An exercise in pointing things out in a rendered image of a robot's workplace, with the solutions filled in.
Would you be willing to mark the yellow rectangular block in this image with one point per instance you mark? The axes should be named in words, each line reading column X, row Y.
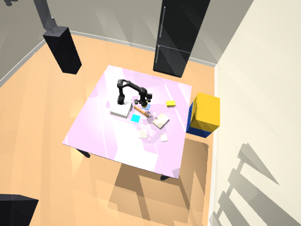
column 170, row 103

